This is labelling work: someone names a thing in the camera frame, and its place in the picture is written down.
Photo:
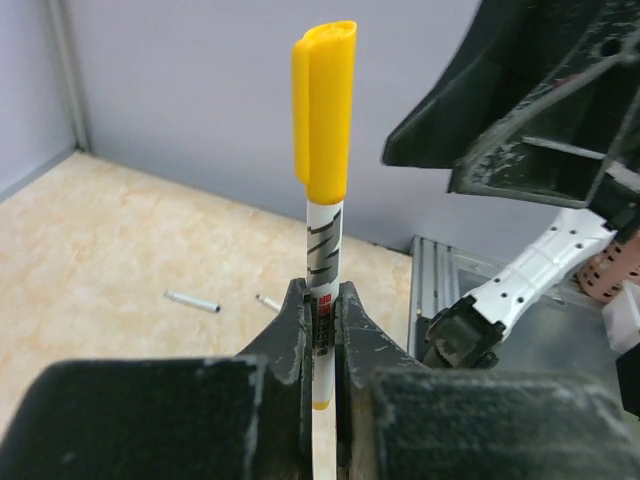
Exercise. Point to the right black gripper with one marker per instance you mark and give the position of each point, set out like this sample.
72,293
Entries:
539,104

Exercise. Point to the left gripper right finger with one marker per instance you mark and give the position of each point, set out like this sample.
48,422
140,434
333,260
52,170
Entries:
397,419

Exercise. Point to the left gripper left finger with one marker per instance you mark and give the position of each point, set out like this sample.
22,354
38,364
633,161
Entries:
246,416

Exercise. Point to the yellow pen cap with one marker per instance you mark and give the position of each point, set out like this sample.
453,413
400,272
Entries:
322,75

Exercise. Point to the white pen yellow tip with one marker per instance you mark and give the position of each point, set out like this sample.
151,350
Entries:
323,262

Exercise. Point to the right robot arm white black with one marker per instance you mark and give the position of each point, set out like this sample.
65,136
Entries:
466,334

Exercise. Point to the white pen right side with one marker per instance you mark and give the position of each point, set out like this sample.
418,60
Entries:
190,301

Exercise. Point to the white pen near gripper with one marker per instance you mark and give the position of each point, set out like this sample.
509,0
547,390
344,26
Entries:
267,302

